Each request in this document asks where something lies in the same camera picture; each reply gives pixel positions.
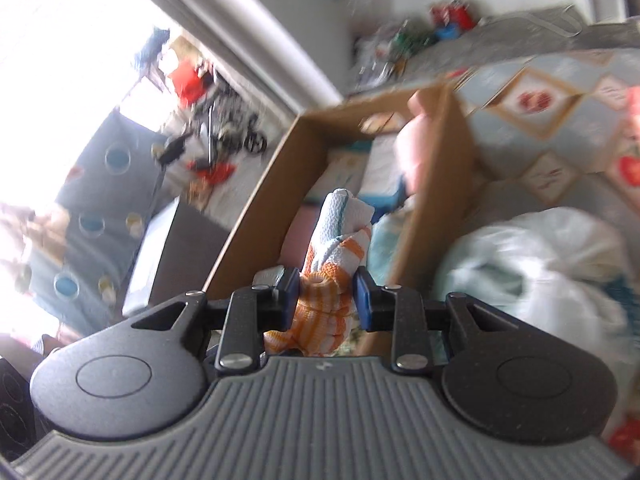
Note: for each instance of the white tissue pack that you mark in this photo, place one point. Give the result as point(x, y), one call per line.
point(342, 172)

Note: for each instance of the pink plush toy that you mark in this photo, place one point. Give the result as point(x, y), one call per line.
point(422, 150)

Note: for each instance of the pink towel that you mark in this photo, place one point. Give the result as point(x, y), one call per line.
point(296, 235)

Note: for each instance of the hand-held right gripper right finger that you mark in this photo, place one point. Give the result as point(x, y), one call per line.
point(361, 300)

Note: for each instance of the brown cardboard box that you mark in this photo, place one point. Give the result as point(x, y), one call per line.
point(445, 200)

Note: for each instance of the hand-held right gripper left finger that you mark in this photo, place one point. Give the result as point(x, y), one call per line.
point(289, 300)

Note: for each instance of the blue paper box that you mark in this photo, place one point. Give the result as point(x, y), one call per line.
point(382, 170)

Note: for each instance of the orange striped towel doll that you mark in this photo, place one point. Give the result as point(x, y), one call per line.
point(330, 260)

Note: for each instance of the red floor item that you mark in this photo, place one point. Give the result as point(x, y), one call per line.
point(215, 170)

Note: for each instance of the cluttered colourful items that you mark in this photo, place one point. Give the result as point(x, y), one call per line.
point(425, 35)

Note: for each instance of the teal cloth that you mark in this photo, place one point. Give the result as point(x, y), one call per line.
point(392, 245)

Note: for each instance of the grey dotted cloth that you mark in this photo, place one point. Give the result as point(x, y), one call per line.
point(95, 195)

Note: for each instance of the white plastic shopping bag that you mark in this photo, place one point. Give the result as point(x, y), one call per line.
point(540, 280)

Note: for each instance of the orange bag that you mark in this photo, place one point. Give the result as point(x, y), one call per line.
point(187, 80)

